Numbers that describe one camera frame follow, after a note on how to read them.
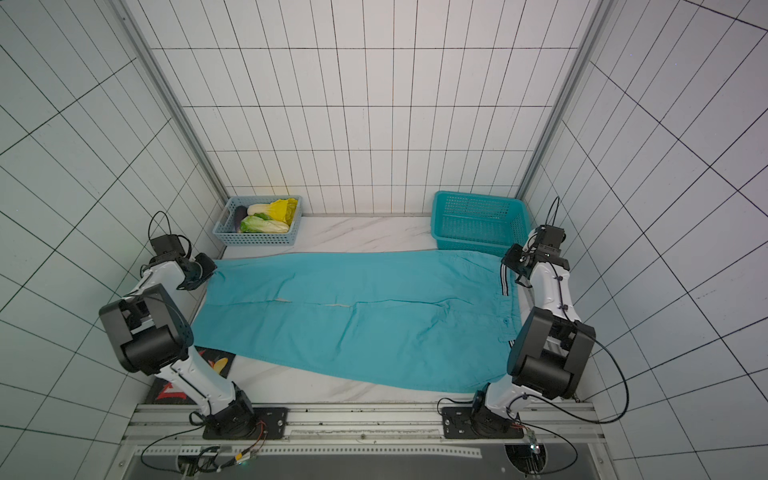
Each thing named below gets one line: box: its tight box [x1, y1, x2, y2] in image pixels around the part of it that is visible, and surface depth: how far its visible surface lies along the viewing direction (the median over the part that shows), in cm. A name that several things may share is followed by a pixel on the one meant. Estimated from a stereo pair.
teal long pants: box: [193, 250, 518, 392], surface depth 92 cm
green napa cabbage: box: [239, 212, 290, 234], surface depth 109 cm
